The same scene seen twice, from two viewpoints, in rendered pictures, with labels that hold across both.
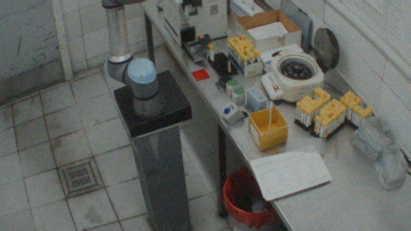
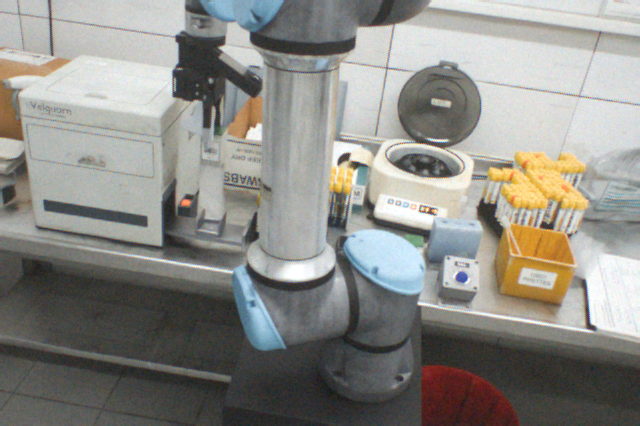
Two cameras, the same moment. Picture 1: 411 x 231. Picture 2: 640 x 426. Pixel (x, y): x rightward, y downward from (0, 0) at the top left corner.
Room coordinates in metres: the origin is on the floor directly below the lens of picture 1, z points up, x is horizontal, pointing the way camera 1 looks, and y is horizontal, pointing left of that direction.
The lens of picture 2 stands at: (1.55, 0.97, 1.64)
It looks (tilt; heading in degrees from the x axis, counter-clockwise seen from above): 30 degrees down; 294
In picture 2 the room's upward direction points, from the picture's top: 7 degrees clockwise
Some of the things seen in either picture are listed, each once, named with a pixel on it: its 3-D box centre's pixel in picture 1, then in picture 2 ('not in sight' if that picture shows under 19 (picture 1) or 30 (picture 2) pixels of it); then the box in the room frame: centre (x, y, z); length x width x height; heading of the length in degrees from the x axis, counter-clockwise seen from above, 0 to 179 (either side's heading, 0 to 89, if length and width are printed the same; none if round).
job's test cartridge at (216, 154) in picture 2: (193, 18); (214, 146); (2.21, 0.03, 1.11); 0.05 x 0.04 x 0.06; 110
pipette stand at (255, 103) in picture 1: (256, 103); (453, 243); (1.76, -0.23, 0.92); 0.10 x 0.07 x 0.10; 27
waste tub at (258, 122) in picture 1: (268, 128); (532, 262); (1.59, -0.26, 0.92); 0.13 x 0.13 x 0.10; 18
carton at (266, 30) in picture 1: (268, 34); (281, 146); (2.28, -0.36, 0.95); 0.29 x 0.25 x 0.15; 111
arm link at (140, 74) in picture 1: (141, 76); (375, 284); (1.77, 0.26, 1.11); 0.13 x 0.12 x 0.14; 50
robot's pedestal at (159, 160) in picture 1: (161, 180); not in sight; (1.76, 0.24, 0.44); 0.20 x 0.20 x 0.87; 21
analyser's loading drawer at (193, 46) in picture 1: (193, 46); (200, 225); (2.23, 0.04, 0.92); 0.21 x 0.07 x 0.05; 21
